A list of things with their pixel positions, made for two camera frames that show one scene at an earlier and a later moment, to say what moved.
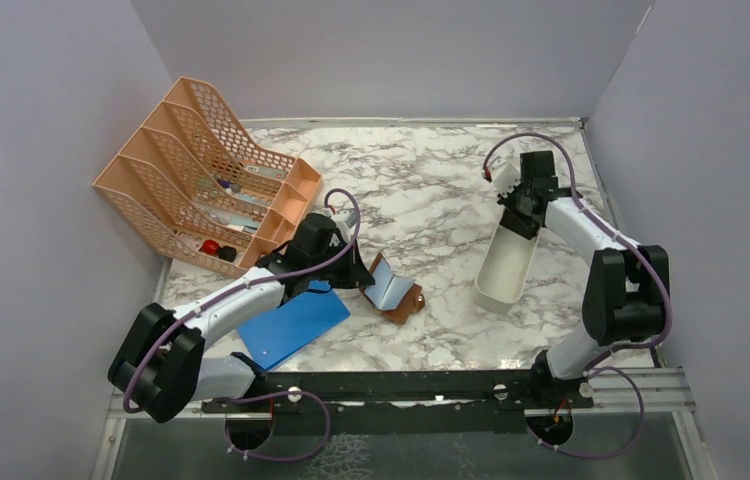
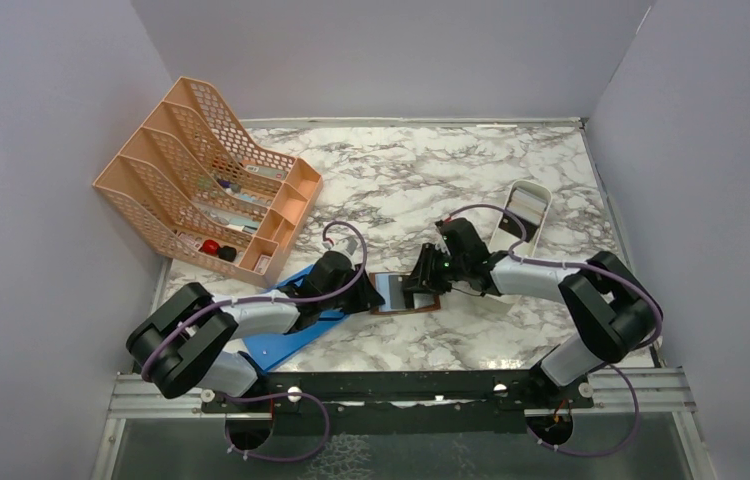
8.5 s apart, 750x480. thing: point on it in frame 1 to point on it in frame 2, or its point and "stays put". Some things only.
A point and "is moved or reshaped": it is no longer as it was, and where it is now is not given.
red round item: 210,247 stays put
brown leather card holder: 412,302 is moved or reshaped
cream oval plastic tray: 506,274 to 540,228
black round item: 227,253 stays put
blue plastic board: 275,334 stays put
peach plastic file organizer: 191,183 stays put
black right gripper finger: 518,224 to 419,282
